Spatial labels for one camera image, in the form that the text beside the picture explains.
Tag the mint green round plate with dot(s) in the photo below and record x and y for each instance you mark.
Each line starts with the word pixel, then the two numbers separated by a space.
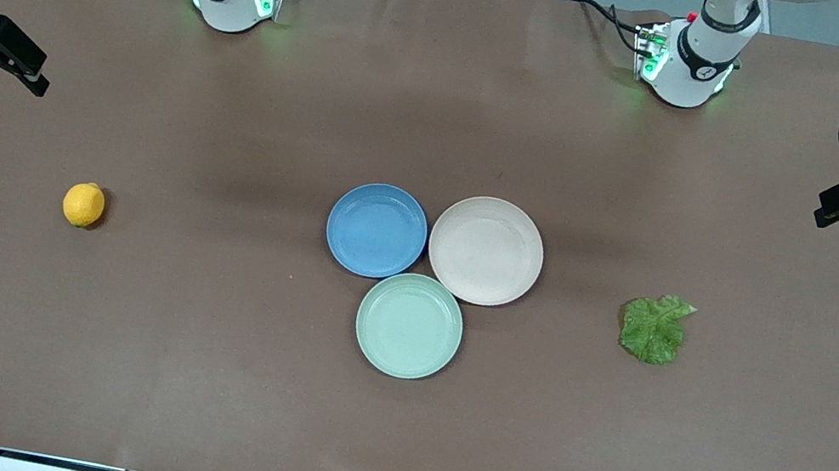
pixel 409 326

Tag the beige round plate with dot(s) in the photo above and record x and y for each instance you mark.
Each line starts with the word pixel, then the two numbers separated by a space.
pixel 486 251

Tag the blue round plate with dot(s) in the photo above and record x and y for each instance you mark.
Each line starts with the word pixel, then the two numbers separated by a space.
pixel 376 230

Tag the green lettuce leaf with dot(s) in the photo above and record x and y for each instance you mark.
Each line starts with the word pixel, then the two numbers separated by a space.
pixel 653 333

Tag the yellow lemon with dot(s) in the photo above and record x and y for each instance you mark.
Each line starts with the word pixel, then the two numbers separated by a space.
pixel 83 205

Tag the brown table cover sheet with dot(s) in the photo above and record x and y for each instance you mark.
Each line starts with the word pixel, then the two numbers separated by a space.
pixel 114 303

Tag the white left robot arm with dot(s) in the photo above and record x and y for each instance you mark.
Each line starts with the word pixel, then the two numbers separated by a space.
pixel 699 69

